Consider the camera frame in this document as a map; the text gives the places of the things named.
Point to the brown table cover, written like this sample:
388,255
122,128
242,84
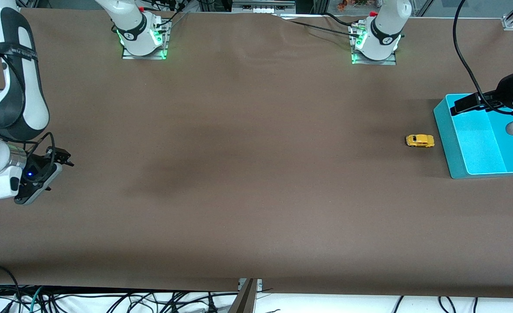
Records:
239,152

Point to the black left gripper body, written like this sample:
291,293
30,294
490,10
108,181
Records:
503,91

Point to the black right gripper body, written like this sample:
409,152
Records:
43,161

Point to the metal table clamp bracket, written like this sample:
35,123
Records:
247,295

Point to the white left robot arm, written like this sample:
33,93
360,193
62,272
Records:
386,26

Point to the grey metal device box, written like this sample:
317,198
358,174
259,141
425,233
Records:
263,6

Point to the yellow beetle toy car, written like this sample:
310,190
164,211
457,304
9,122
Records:
420,140

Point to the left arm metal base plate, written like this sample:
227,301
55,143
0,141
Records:
388,61

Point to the teal plastic bin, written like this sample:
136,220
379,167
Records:
482,139

